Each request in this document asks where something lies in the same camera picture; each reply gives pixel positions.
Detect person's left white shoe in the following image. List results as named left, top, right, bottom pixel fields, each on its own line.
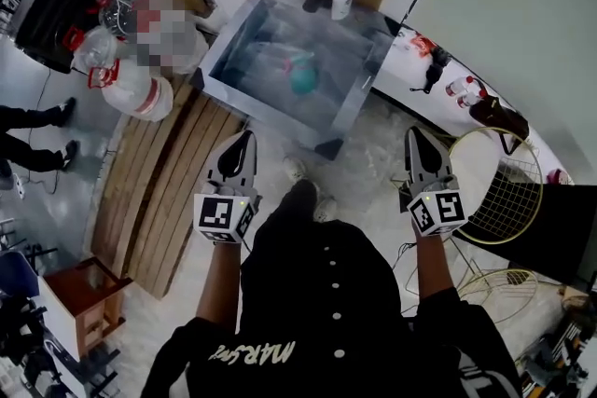
left=283, top=156, right=307, bottom=183

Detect person's left hand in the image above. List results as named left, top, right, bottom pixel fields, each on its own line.
left=201, top=180, right=248, bottom=199

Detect person's white shoe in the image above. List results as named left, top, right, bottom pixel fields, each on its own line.
left=283, top=156, right=307, bottom=183
left=314, top=195, right=337, bottom=223

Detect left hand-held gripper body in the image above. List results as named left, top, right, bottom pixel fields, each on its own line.
left=193, top=186, right=263, bottom=245

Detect person's black trousers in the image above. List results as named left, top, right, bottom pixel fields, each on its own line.
left=272, top=179, right=327, bottom=229

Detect person's right forearm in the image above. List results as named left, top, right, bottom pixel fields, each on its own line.
left=410, top=231, right=458, bottom=309

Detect person's black shirt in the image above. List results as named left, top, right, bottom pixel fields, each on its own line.
left=148, top=218, right=523, bottom=398

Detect teal spray bottle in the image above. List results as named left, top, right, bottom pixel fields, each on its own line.
left=288, top=60, right=319, bottom=97

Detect wooden stool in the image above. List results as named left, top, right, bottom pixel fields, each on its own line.
left=37, top=255, right=134, bottom=363

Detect black metal rack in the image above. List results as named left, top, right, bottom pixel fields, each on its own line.
left=0, top=293, right=122, bottom=398

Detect clear plastic storage box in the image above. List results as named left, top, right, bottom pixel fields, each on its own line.
left=189, top=0, right=402, bottom=162

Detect person's left forearm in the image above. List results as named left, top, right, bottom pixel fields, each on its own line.
left=194, top=240, right=244, bottom=336

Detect gold wire chair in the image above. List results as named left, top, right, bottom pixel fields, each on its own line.
left=405, top=237, right=540, bottom=325
left=390, top=127, right=546, bottom=246

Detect person's right hand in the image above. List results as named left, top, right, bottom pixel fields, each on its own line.
left=422, top=175, right=461, bottom=194

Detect wooden slatted platform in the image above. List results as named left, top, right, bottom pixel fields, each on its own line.
left=90, top=74, right=248, bottom=299

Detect red white packet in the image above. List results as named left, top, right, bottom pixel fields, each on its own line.
left=409, top=34, right=438, bottom=58

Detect red round container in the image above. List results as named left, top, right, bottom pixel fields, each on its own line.
left=546, top=168, right=573, bottom=186

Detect white low shelf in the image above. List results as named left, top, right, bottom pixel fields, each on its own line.
left=372, top=25, right=575, bottom=187

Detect large black box cabinet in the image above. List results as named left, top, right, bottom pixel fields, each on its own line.
left=454, top=184, right=597, bottom=285

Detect black metal cabinet grey top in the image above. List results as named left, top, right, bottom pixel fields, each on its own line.
left=13, top=0, right=111, bottom=74

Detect blue chair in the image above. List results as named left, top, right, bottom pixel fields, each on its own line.
left=0, top=251, right=41, bottom=299

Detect person's right white shoe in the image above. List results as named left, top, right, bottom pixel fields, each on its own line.
left=314, top=195, right=337, bottom=223

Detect dark brown bag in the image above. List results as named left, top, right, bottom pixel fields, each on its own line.
left=468, top=95, right=531, bottom=155

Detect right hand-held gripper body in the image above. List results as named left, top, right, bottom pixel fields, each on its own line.
left=398, top=184, right=468, bottom=239

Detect black handheld device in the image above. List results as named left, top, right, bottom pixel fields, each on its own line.
left=410, top=47, right=453, bottom=95

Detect white round seat cushion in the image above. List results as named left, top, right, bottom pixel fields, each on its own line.
left=451, top=135, right=507, bottom=225

